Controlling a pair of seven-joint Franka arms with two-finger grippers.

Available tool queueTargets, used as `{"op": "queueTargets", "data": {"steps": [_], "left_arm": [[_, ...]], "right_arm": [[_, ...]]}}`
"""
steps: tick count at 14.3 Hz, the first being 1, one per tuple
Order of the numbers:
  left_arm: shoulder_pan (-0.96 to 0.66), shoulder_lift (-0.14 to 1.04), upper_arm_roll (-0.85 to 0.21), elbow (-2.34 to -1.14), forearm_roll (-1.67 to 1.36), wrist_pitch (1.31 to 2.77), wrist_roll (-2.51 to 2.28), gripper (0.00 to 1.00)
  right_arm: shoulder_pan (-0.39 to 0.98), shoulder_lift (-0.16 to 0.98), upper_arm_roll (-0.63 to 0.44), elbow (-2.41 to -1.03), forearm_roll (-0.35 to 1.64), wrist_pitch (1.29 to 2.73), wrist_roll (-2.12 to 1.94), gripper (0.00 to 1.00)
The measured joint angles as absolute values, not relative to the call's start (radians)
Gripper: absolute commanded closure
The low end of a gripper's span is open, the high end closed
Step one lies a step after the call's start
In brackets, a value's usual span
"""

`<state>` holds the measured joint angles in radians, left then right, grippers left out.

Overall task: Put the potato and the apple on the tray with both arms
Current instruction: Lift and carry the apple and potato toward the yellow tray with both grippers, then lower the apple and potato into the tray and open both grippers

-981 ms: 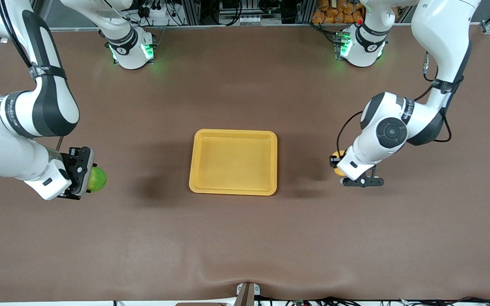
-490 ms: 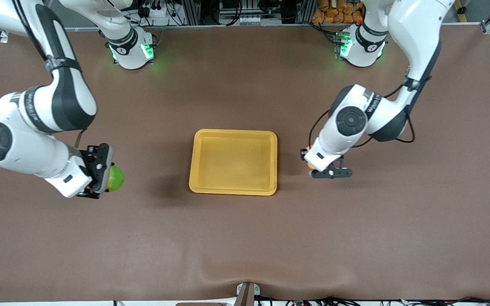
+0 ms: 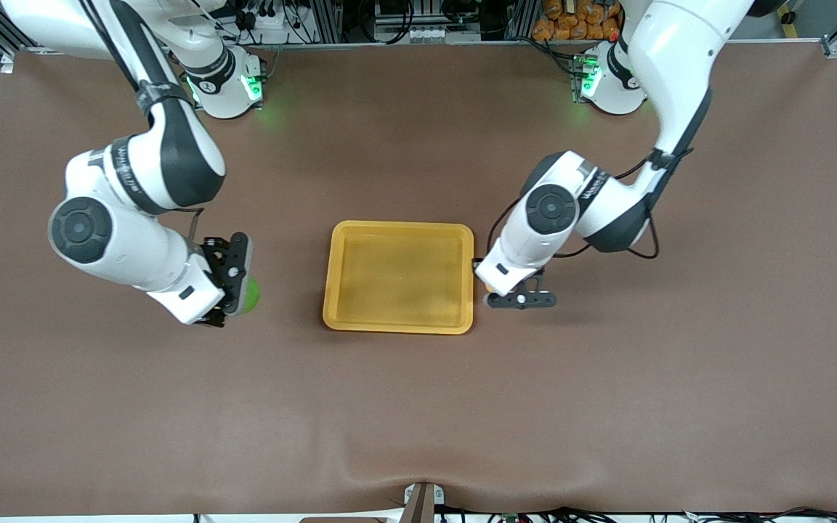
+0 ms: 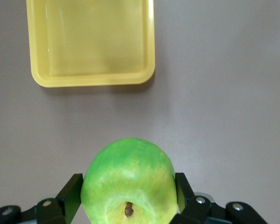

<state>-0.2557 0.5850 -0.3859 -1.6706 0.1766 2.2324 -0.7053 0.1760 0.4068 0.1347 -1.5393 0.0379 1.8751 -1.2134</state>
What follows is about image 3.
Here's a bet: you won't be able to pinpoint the green apple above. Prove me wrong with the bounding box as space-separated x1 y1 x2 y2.
239 277 262 316

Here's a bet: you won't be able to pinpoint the yellow plastic tray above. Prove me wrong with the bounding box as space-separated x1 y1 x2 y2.
323 220 475 336

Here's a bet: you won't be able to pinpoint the brown table cover mat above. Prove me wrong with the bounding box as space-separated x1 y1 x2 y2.
0 42 837 518

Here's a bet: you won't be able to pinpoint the white power strip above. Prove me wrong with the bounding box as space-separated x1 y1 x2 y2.
240 6 293 32

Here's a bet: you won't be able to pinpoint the black electronics rack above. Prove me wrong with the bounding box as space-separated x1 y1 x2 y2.
371 0 479 43

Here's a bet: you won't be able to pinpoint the orange bagged goods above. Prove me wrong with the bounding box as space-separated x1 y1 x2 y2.
532 0 623 41

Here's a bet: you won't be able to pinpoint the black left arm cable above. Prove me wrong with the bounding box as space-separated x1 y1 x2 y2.
488 147 694 264

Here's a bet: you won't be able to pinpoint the metal table edge bracket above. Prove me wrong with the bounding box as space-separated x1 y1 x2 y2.
402 482 446 523

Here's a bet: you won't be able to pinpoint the aluminium frame post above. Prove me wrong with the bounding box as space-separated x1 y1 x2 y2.
508 0 540 41
309 0 344 44

